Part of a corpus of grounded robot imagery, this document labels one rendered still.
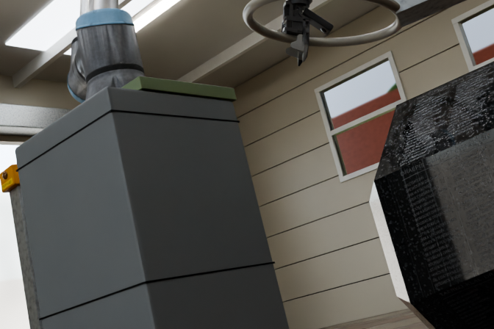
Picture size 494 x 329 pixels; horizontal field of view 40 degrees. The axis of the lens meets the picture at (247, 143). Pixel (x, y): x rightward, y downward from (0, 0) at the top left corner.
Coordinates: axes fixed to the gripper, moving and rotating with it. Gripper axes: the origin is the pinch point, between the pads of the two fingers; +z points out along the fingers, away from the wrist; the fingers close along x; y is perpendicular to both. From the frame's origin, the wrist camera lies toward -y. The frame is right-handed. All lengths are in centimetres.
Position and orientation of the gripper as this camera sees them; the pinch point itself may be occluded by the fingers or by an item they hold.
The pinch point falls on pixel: (303, 60)
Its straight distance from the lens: 228.4
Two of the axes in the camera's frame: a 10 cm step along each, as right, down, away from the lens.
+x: 1.7, -1.4, -9.7
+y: -9.8, -0.7, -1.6
